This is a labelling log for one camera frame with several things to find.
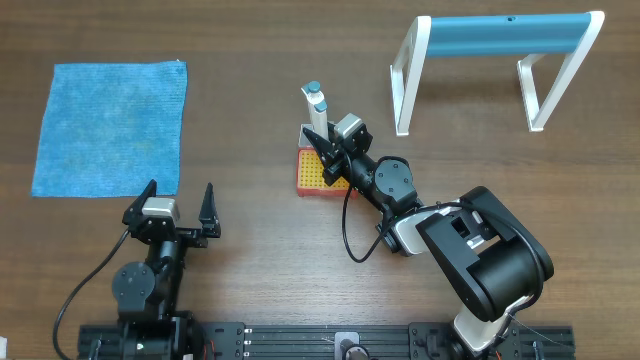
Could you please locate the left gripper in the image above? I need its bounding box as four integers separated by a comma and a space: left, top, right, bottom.
122, 179, 223, 247

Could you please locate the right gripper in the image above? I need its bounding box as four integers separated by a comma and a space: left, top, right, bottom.
301, 123, 375, 188

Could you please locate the red and yellow tip box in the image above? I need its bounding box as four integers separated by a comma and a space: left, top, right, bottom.
295, 123, 359, 199

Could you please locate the blue cloth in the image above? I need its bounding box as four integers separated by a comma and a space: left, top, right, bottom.
30, 60, 189, 199

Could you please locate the white and blue stand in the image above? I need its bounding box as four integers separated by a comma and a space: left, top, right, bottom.
389, 10, 606, 137

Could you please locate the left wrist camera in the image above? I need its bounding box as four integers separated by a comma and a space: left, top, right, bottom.
141, 196, 181, 222

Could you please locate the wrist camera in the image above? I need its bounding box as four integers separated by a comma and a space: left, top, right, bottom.
141, 196, 181, 222
333, 112, 364, 142

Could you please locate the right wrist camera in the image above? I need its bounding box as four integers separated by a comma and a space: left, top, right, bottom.
333, 112, 364, 142

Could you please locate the black cable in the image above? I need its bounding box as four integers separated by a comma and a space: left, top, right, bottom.
51, 228, 132, 360
341, 149, 401, 265

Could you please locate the mounting rail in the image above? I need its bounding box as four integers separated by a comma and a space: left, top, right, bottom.
77, 322, 576, 360

